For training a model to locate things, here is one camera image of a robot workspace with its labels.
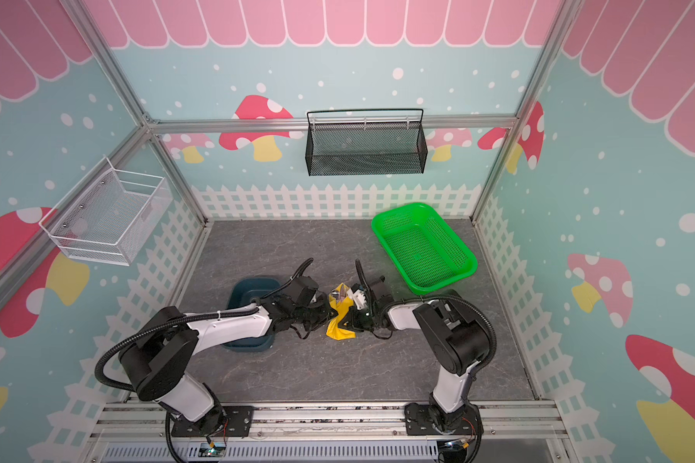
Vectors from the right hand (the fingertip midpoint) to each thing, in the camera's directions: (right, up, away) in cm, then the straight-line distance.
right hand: (337, 324), depth 90 cm
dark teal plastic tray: (-33, +9, +6) cm, 34 cm away
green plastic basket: (+33, +21, +19) cm, 44 cm away
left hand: (+1, +3, -3) cm, 4 cm away
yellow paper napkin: (-1, -1, -2) cm, 3 cm away
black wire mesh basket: (+9, +56, +4) cm, 57 cm away
